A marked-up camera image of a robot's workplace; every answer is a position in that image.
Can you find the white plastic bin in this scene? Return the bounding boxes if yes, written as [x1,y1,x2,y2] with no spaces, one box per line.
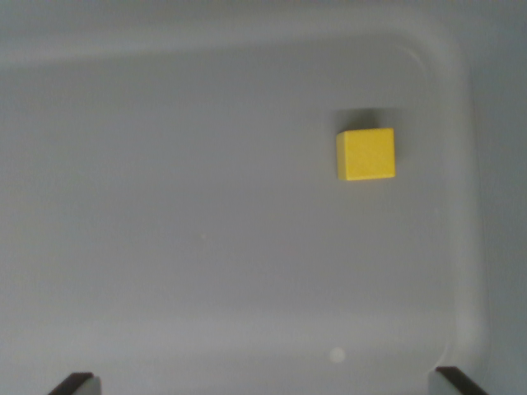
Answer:
[0,0,527,395]

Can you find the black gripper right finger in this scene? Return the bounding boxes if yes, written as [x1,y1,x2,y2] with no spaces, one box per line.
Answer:
[427,365,492,395]

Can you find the yellow cube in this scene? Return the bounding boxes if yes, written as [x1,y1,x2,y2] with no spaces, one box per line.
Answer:
[335,128,396,181]

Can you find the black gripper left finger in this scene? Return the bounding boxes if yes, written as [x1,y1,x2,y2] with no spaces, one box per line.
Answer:
[48,371,102,395]

